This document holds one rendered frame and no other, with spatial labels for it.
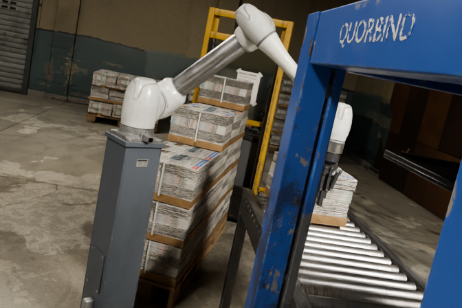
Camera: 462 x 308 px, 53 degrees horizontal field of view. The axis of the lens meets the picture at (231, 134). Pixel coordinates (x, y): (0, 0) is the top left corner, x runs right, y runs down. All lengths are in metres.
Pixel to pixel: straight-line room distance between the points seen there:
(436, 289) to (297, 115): 0.55
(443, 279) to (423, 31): 0.25
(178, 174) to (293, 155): 1.65
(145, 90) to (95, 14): 7.63
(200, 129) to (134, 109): 1.04
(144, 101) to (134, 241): 0.66
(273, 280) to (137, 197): 1.27
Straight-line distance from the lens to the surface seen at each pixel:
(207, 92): 3.63
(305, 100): 0.91
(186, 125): 3.07
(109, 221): 2.20
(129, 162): 2.09
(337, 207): 2.13
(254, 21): 1.99
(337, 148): 1.97
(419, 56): 0.52
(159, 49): 9.50
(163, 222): 2.62
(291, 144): 0.92
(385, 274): 1.82
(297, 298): 1.43
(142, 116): 2.08
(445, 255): 0.42
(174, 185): 2.54
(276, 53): 1.98
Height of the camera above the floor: 1.43
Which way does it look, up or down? 9 degrees down
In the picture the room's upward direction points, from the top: 11 degrees clockwise
